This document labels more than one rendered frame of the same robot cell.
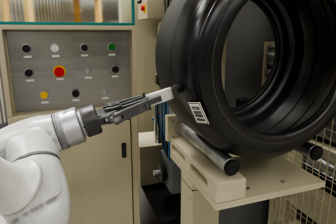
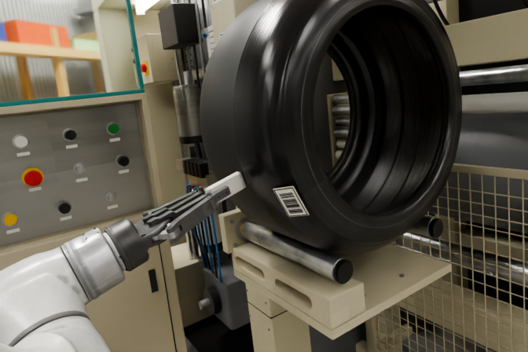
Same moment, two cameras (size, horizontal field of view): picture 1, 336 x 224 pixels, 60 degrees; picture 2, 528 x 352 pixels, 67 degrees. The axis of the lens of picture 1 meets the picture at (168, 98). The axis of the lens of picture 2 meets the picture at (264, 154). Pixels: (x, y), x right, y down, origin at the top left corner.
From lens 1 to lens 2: 0.13 m
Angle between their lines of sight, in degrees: 14
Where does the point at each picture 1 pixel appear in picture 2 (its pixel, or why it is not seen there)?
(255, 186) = (370, 291)
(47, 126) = (59, 269)
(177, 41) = (244, 103)
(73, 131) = (105, 268)
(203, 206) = (289, 336)
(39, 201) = not seen: outside the picture
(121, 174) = (154, 319)
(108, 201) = not seen: outside the picture
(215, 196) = (329, 318)
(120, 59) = (128, 145)
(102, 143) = not seen: hidden behind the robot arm
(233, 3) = (317, 42)
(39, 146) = (54, 306)
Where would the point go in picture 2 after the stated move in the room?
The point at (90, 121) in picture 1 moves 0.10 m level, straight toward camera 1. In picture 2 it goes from (130, 246) to (148, 269)
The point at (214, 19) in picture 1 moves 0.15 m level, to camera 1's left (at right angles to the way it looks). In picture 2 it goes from (295, 65) to (198, 75)
